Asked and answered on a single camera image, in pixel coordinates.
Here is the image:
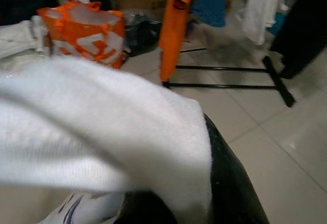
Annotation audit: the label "white knit garment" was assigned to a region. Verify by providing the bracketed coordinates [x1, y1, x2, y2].
[0, 55, 213, 224]

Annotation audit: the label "clothes rack with chrome rail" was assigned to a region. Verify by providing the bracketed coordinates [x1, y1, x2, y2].
[163, 46, 296, 108]

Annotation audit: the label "orange white shopping bag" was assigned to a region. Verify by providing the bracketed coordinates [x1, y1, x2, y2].
[37, 0, 126, 69]

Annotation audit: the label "black hanging garment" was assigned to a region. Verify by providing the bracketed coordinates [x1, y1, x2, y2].
[269, 0, 327, 80]

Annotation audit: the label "blue denim jeans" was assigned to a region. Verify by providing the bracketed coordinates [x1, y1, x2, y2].
[191, 0, 227, 28]

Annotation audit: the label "orange polo shirt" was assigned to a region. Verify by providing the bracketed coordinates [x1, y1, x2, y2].
[157, 0, 205, 82]

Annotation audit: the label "white crumpled cloth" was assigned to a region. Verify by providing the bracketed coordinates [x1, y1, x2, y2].
[0, 19, 35, 59]

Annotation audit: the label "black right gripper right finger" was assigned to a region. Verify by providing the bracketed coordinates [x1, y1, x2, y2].
[203, 113, 271, 224]

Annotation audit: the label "black plastic bag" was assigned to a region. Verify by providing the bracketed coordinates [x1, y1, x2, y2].
[124, 8, 164, 58]

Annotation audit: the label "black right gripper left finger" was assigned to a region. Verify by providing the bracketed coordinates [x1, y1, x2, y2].
[122, 189, 179, 224]

